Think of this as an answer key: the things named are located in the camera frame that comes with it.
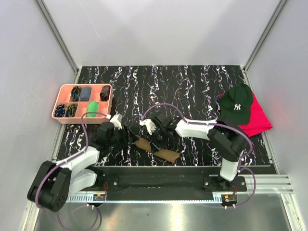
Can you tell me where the black blue patterned roll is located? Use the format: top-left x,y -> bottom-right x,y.
54,104 -> 65,117

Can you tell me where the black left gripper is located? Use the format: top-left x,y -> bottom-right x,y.
107,125 -> 139,147

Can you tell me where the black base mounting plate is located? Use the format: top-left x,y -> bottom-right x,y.
83,167 -> 247,203

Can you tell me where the pink divided organizer tray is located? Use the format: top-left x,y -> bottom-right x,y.
51,83 -> 113,124

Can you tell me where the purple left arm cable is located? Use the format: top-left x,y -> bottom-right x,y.
35,112 -> 113,231

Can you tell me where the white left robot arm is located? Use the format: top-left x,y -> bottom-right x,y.
27,114 -> 139,212

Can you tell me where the black yellow patterned roll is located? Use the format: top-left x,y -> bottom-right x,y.
65,104 -> 77,117

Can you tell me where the pink red folded cloth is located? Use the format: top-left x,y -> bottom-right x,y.
239,93 -> 273,137

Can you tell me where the black multicolour patterned roll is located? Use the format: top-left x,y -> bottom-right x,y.
71,86 -> 82,102

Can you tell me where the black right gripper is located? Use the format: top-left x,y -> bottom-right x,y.
145,128 -> 169,154

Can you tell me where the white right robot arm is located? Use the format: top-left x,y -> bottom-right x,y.
140,115 -> 252,191

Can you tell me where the grey-blue rolled cloth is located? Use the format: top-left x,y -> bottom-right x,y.
79,87 -> 91,102

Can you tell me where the dark paisley rolled cloth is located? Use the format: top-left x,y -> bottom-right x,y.
100,85 -> 111,102

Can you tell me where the brown fabric napkin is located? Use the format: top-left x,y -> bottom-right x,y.
133,136 -> 180,163

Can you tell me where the green rolled cloth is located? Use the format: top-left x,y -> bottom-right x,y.
86,101 -> 99,117

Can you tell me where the dark green baseball cap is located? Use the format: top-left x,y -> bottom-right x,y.
219,83 -> 253,125

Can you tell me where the aluminium frame rail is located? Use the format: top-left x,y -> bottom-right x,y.
59,170 -> 293,196

